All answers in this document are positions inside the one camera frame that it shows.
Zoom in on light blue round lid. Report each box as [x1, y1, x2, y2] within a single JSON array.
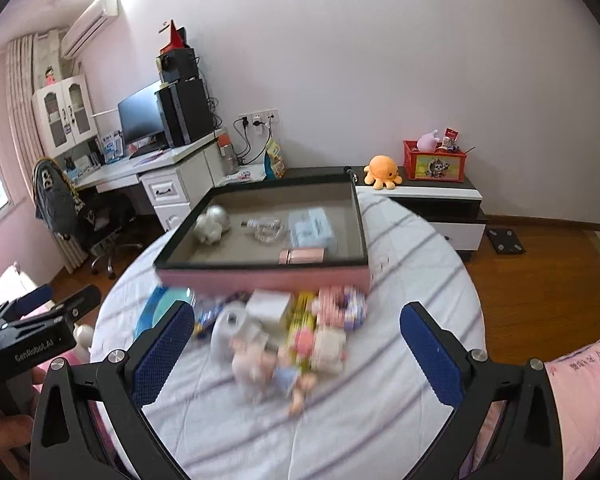
[[135, 285, 197, 338]]

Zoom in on white desk with drawers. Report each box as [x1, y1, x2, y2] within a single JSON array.
[[62, 130, 231, 233]]

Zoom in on black box on tower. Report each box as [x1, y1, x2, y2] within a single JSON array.
[[156, 46, 201, 85]]

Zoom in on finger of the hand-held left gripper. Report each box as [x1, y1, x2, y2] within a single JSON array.
[[45, 285, 102, 333], [2, 284, 57, 317]]

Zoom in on person's left hand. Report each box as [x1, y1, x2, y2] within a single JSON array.
[[0, 367, 44, 462]]

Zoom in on black office chair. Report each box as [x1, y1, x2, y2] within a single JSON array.
[[77, 192, 144, 281]]

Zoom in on silver ball figure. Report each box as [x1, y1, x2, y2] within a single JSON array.
[[195, 205, 232, 246]]

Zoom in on pink block toy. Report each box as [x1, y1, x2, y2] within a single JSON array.
[[312, 285, 369, 331]]

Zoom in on blue white boxes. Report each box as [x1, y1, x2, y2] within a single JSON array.
[[97, 130, 124, 163]]

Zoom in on black computer monitor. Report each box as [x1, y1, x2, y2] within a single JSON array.
[[117, 80, 169, 149]]

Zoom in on white wall socket strip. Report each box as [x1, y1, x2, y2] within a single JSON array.
[[238, 110, 281, 129]]

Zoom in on red plastic crate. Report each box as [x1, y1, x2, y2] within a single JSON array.
[[402, 139, 465, 182]]

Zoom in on black computer tower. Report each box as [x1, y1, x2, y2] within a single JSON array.
[[155, 77, 215, 149]]

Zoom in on black white low cabinet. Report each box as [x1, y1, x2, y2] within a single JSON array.
[[355, 165, 489, 262]]

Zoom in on yellow highlighter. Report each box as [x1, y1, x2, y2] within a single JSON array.
[[287, 292, 322, 347]]

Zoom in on pink desk mat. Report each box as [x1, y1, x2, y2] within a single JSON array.
[[130, 152, 174, 167]]

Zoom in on yellow blue snack bag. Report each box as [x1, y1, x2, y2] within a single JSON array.
[[264, 139, 287, 181]]

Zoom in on clear plastic bottle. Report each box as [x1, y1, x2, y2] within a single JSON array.
[[241, 215, 288, 244]]

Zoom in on pink white small packet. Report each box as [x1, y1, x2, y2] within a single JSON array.
[[312, 327, 349, 374]]

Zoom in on white glass door cabinet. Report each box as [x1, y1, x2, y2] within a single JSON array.
[[31, 75, 99, 158]]

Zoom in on pink box with dark rim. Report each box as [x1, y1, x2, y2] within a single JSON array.
[[152, 174, 372, 301]]

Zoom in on pig doll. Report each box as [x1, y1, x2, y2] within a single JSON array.
[[230, 335, 327, 417]]

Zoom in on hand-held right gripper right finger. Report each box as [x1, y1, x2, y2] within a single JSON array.
[[399, 301, 566, 480]]

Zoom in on red paper bag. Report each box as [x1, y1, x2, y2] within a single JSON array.
[[159, 20, 187, 56]]

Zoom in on beige curtain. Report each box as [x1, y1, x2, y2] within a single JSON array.
[[4, 30, 63, 171]]

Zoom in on pink plush toy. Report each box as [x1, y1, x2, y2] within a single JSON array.
[[417, 129, 444, 152]]

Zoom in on orange octopus plush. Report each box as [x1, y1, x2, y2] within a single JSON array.
[[364, 155, 404, 191]]

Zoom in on black bathroom scale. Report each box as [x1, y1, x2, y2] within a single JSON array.
[[485, 227, 526, 255]]

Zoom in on white air conditioner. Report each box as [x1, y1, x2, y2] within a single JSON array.
[[60, 0, 120, 58]]

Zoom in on white radiator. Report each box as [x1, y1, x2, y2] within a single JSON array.
[[55, 232, 89, 274]]

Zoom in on pink printed quilt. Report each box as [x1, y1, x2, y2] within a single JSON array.
[[545, 327, 600, 480]]

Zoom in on black power cable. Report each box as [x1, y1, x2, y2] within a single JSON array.
[[232, 117, 262, 166]]

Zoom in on bottle with orange cap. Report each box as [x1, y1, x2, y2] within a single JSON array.
[[217, 134, 239, 174]]

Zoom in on grey printed jacket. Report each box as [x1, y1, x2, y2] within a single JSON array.
[[32, 157, 81, 237]]

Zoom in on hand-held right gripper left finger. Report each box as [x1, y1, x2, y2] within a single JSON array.
[[29, 301, 196, 480]]

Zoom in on clear packet with colourful print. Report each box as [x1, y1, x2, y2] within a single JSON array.
[[195, 296, 227, 338]]

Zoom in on white tape roll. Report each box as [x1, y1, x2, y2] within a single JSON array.
[[210, 302, 261, 362]]

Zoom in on rose gold lipstick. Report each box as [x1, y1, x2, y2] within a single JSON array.
[[279, 247, 327, 265]]

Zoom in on white side cabinet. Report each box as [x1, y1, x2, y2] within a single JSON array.
[[215, 162, 269, 188]]

